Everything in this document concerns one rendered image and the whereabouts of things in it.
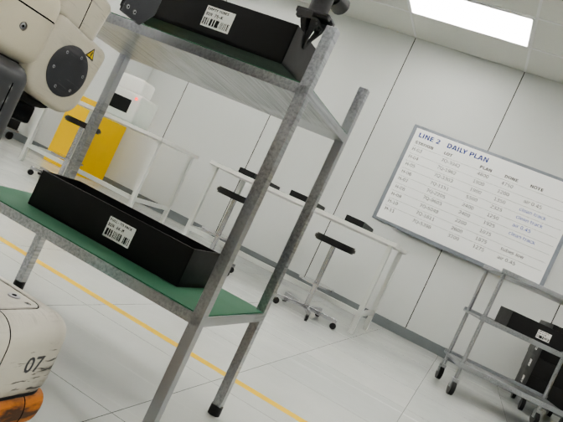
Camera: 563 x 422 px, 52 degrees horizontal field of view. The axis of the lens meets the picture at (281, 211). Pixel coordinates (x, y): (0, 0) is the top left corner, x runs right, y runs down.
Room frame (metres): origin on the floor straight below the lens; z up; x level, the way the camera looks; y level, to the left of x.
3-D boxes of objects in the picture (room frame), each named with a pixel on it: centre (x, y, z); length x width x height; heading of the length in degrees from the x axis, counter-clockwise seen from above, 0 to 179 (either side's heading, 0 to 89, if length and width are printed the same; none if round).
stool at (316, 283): (4.41, -0.48, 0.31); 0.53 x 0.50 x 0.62; 93
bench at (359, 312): (5.17, -0.22, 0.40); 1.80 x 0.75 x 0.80; 70
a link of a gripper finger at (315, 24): (1.60, 0.15, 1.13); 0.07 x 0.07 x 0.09; 69
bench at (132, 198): (5.92, 1.85, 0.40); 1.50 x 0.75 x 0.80; 70
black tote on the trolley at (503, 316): (4.10, -1.96, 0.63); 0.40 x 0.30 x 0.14; 84
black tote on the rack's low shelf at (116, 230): (1.72, 0.41, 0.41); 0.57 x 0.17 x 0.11; 70
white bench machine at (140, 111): (5.96, 1.89, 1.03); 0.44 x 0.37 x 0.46; 76
